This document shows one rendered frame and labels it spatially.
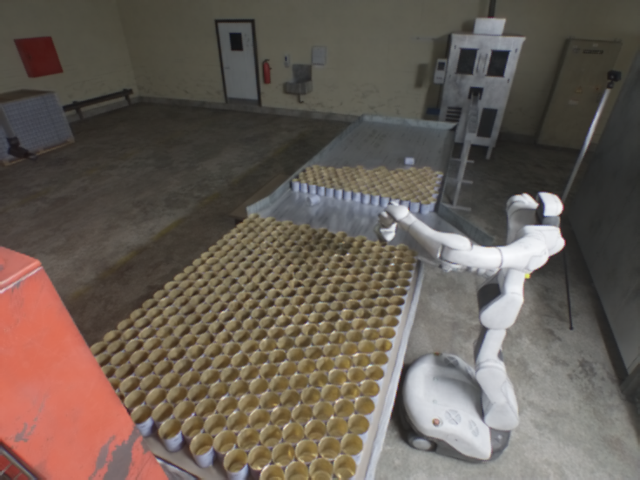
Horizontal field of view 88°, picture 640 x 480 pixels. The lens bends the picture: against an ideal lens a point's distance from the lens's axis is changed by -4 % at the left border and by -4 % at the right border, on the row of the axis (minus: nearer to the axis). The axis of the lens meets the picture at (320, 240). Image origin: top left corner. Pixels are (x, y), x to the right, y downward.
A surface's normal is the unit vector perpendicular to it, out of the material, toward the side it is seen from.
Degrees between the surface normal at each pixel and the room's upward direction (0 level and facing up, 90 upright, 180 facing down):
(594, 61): 90
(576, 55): 90
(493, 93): 90
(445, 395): 0
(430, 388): 0
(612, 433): 0
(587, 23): 90
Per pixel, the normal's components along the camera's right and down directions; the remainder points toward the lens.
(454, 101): -0.37, 0.52
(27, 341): 0.93, 0.21
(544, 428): 0.00, -0.83
